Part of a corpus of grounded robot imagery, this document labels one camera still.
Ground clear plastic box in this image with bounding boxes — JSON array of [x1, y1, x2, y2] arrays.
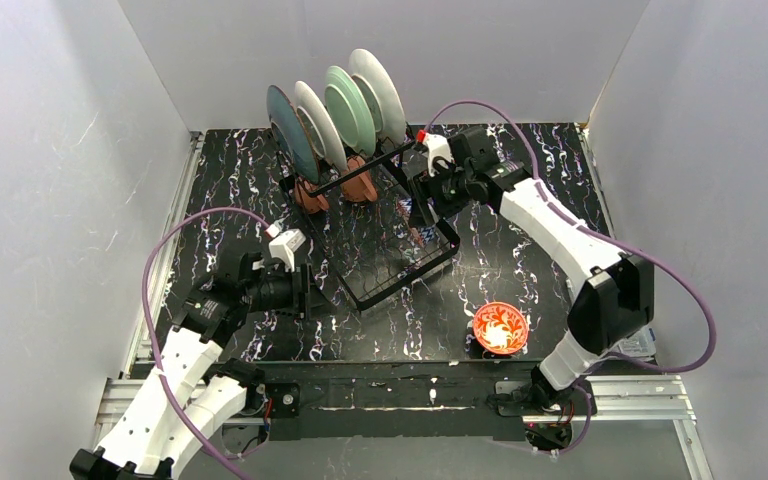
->
[[614, 326, 657, 359]]

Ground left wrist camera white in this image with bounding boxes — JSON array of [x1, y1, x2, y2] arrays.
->
[[266, 224, 307, 272]]

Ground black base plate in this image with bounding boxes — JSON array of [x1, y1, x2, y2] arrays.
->
[[221, 360, 597, 444]]

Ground light green flower plate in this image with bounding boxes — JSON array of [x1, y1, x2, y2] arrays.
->
[[324, 65, 376, 158]]

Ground dark blue glazed plate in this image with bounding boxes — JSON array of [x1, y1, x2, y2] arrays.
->
[[266, 85, 321, 185]]

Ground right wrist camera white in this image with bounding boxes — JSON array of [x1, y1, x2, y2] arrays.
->
[[416, 129, 455, 177]]

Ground orange floral pattern bowl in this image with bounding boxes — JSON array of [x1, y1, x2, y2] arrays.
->
[[471, 302, 530, 355]]

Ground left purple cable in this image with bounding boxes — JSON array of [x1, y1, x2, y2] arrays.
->
[[142, 207, 283, 480]]

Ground black wire dish rack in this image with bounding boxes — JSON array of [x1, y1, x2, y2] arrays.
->
[[276, 129, 460, 311]]

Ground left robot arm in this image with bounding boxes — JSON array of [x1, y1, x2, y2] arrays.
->
[[69, 253, 327, 479]]

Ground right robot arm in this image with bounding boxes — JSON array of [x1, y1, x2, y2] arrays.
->
[[409, 127, 654, 410]]

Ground red teal floral plate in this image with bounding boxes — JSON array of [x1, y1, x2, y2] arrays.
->
[[349, 48, 407, 149]]

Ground red geometric pattern bowl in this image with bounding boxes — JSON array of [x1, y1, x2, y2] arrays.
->
[[397, 198, 437, 247]]

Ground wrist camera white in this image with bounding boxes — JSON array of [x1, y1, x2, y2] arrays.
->
[[266, 224, 307, 272], [416, 129, 455, 177]]

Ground green rim lettered plate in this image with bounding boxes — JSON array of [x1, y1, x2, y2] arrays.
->
[[294, 80, 349, 174]]

